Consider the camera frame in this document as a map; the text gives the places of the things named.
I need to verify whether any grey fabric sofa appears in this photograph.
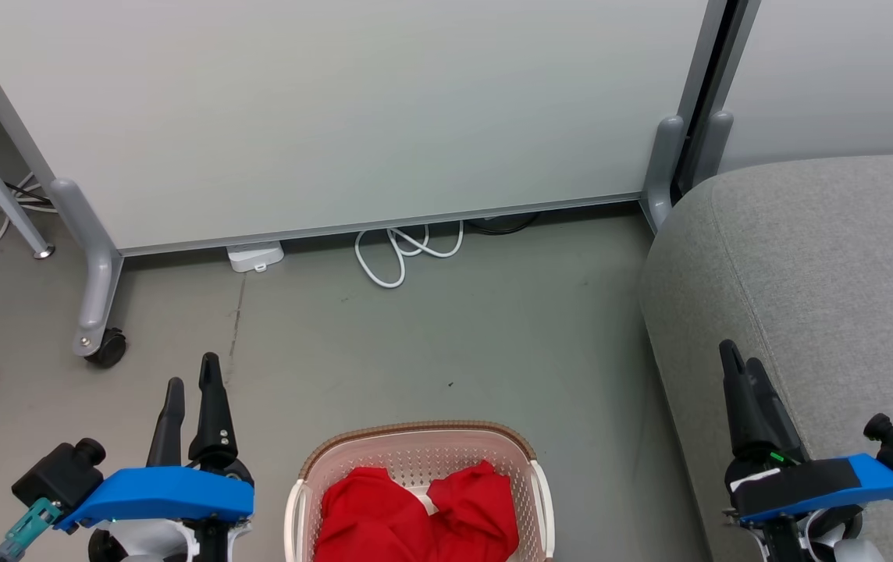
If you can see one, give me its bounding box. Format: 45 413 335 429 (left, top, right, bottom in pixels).
640 152 893 562

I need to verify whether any red cloth garment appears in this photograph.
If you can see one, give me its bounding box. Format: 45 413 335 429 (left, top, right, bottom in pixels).
314 460 520 562

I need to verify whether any blue taped right camera bracket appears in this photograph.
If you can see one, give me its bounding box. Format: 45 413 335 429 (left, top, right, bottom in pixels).
730 454 893 524

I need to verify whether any beige perforated laundry basket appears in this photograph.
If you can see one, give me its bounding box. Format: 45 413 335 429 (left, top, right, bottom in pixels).
284 421 556 562

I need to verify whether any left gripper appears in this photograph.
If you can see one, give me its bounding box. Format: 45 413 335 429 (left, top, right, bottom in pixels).
146 352 254 562

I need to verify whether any black caster wheel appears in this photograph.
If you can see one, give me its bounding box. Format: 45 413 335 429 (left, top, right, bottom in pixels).
85 328 128 369

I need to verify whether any white power adapter box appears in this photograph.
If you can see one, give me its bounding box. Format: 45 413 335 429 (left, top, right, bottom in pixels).
226 241 286 274

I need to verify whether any teal left camera connector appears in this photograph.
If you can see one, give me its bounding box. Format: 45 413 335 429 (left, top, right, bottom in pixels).
0 498 62 562

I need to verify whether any coiled white cable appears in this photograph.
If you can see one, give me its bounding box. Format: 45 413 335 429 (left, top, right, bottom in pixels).
354 222 465 290

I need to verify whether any narrow white partition panel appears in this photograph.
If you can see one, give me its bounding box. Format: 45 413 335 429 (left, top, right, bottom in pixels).
718 0 893 174

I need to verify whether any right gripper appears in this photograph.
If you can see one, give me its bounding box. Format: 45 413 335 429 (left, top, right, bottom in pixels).
719 339 866 562

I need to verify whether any large white partition panel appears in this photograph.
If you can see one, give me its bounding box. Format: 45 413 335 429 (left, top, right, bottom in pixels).
0 0 730 257

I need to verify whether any short grey partition foot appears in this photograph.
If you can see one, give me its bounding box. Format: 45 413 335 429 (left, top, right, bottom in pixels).
688 111 735 193
641 116 686 234

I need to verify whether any black cable under partition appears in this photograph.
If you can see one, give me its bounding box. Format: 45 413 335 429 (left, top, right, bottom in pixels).
465 212 542 236

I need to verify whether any grey partition foot with caster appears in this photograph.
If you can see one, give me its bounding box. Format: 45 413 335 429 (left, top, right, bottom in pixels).
50 178 126 358

